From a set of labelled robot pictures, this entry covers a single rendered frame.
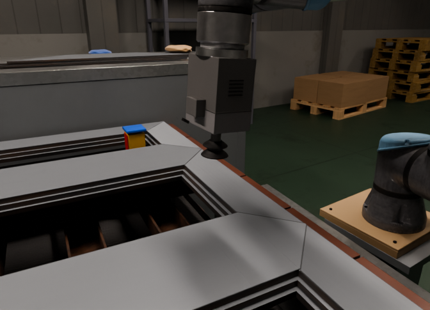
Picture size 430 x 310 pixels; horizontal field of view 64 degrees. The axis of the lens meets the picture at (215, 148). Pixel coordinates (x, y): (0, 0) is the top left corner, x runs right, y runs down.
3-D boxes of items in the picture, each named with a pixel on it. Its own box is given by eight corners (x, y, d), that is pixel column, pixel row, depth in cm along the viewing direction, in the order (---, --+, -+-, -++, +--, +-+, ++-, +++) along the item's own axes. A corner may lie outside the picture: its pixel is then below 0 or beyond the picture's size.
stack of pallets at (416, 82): (404, 87, 684) (413, 36, 650) (452, 94, 612) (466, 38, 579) (363, 94, 618) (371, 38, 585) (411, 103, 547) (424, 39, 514)
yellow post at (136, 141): (133, 192, 109) (128, 135, 102) (129, 186, 113) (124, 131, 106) (148, 189, 111) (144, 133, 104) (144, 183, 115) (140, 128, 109)
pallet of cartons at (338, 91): (341, 98, 588) (344, 69, 572) (393, 108, 513) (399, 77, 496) (283, 107, 522) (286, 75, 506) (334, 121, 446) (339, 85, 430)
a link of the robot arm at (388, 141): (398, 171, 94) (407, 124, 89) (443, 192, 82) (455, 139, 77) (362, 178, 91) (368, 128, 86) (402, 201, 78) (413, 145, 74)
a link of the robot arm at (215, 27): (216, 10, 42) (185, 11, 49) (214, 48, 44) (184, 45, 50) (263, 16, 46) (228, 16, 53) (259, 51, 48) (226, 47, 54)
